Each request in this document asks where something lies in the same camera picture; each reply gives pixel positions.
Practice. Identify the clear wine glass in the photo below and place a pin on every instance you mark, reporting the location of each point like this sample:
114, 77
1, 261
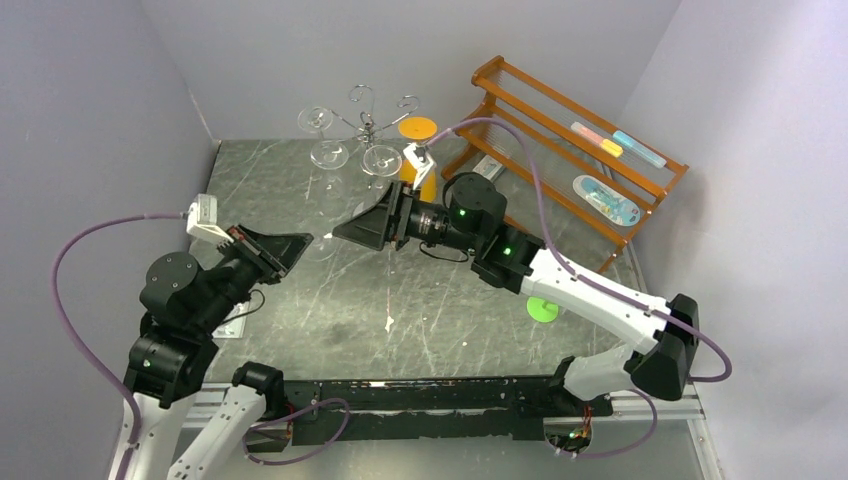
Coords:
315, 120

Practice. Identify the orange wooden shelf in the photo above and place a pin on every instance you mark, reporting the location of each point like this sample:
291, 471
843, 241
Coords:
519, 113

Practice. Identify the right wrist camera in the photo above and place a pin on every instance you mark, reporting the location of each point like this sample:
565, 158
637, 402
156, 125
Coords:
417, 166

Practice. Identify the black base bar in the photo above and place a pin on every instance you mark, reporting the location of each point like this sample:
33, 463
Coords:
406, 409

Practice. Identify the chrome wine glass rack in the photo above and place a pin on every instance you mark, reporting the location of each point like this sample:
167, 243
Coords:
368, 132

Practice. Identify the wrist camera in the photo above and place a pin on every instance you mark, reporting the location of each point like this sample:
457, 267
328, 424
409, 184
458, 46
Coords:
201, 221
417, 166

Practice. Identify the clear glass front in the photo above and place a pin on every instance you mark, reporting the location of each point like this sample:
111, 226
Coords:
380, 163

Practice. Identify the orange plastic goblet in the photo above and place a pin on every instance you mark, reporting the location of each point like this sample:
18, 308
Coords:
419, 130

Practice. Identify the pink yellow highlighter pack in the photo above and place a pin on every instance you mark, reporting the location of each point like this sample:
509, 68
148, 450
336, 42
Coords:
597, 139

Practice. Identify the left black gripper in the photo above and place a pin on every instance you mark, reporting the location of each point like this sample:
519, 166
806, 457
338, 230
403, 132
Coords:
274, 254

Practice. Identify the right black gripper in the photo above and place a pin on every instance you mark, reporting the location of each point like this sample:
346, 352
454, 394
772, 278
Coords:
400, 215

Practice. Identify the green plastic goblet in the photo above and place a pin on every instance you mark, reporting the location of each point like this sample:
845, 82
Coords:
541, 310

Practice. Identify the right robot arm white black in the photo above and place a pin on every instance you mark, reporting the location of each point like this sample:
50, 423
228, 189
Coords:
658, 343

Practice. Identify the light blue highlighter pack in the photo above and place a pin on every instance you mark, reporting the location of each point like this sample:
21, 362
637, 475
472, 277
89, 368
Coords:
637, 148

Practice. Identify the paper sheet on table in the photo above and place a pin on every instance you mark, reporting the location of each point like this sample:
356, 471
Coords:
234, 324

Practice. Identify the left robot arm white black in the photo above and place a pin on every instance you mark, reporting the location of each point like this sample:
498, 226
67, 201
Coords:
184, 304

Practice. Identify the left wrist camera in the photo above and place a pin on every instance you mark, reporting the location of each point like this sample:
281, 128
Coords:
201, 221

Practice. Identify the small teal white box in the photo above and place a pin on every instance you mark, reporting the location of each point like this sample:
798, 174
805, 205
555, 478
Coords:
489, 168

